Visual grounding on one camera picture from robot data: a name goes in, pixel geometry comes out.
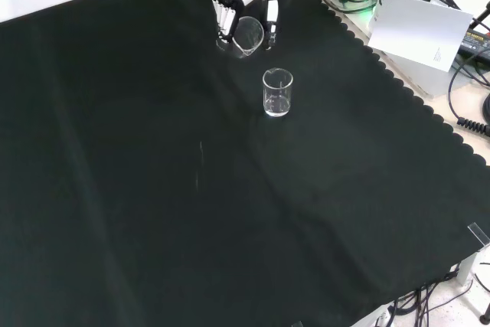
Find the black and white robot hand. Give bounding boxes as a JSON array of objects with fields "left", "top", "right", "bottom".
[{"left": 211, "top": 0, "right": 281, "bottom": 52}]

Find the small clear glass beaker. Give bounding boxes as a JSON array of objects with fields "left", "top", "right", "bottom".
[{"left": 262, "top": 67, "right": 294, "bottom": 118}]

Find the black cloth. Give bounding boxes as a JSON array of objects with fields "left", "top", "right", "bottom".
[{"left": 0, "top": 0, "right": 490, "bottom": 327}]

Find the pale board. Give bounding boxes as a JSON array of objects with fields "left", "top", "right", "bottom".
[{"left": 366, "top": 0, "right": 475, "bottom": 74}]

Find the black power adapter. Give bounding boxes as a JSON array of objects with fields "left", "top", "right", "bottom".
[{"left": 457, "top": 26, "right": 490, "bottom": 58}]

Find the clear tape strip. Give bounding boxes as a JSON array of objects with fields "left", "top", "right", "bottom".
[{"left": 467, "top": 222, "right": 490, "bottom": 247}]

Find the black coiled cable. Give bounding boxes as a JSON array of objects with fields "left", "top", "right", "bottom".
[{"left": 447, "top": 59, "right": 490, "bottom": 136}]

